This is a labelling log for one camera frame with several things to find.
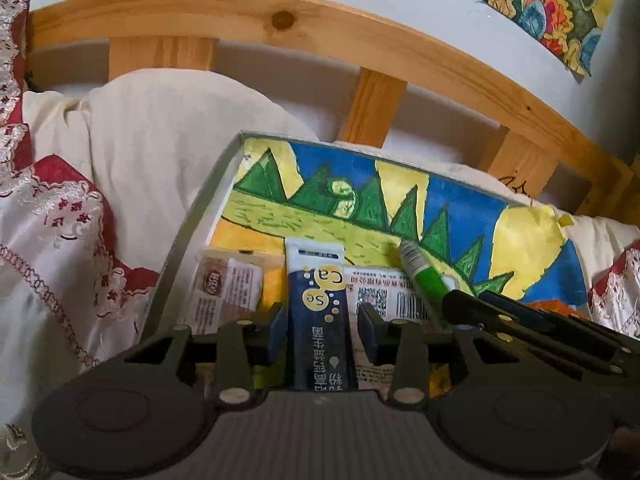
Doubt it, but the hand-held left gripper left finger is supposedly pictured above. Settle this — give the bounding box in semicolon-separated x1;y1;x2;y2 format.
122;302;290;408

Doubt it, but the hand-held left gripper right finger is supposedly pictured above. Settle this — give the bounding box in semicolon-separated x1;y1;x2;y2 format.
356;302;507;408

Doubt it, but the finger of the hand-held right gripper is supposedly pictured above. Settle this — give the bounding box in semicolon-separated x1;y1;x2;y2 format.
441;287;627;377
477;290;640;363

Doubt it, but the orange snack packet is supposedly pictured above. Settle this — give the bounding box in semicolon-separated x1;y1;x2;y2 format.
524;299;590;319

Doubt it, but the blue white snack tube packet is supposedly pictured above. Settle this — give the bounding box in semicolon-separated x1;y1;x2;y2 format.
284;239;362;392

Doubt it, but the white green snack packet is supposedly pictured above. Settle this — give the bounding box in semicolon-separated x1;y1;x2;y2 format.
344;266;458;322

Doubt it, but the clear packet brown pastry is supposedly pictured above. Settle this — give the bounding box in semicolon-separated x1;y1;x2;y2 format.
184;251;264;333

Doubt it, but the green sausage stick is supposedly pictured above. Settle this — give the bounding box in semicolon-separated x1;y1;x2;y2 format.
399;239;452;332

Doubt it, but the grey metal tray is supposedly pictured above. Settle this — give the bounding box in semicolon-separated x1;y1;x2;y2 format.
142;131;592;361

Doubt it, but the dinosaur crayon drawing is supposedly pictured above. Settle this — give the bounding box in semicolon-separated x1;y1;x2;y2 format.
210;137;592;311

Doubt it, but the cream pillow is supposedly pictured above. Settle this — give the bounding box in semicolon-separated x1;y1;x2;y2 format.
22;67;640;283

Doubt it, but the floral satin blanket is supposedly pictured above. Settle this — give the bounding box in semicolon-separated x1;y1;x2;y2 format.
0;0;640;480

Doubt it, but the wooden bed rail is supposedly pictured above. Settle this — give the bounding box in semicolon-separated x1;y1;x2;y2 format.
25;0;640;224

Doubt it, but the colourful mushroom wall drawing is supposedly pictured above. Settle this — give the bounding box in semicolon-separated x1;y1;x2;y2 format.
481;0;615;79

